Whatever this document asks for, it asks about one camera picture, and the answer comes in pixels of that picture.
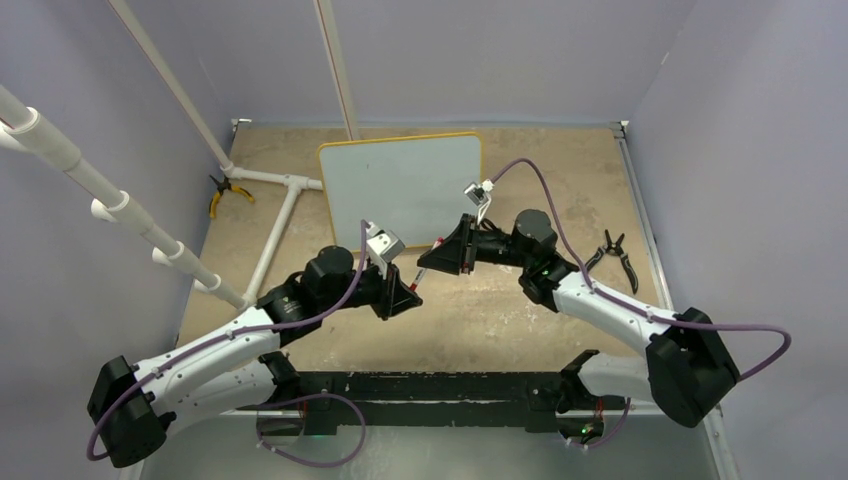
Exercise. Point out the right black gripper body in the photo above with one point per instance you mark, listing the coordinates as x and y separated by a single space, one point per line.
470 251

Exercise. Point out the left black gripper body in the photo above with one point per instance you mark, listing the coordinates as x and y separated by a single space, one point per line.
386 279

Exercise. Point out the red whiteboard marker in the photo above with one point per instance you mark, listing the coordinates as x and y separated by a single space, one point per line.
422 271

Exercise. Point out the yellow framed whiteboard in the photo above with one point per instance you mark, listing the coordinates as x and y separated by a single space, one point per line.
413 185

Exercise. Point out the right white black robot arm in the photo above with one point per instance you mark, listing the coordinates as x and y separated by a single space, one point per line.
681 364

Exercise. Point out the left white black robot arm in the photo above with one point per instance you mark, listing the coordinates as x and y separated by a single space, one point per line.
135 406

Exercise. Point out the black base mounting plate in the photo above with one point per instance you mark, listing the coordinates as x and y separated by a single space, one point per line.
537 402

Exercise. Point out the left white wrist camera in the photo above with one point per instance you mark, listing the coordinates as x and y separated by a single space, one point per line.
382 245

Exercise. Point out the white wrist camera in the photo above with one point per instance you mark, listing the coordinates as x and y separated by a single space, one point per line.
479 193
382 245

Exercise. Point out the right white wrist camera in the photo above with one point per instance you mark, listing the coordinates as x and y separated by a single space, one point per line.
479 193

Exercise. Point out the black handled pliers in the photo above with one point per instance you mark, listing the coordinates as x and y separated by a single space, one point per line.
614 248

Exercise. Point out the yellow handled pliers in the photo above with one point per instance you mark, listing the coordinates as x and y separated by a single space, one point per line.
222 186

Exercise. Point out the aluminium extrusion rail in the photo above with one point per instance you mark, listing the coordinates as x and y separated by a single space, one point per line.
713 425

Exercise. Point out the white PVC pipe frame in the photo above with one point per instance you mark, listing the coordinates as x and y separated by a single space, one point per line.
76 62

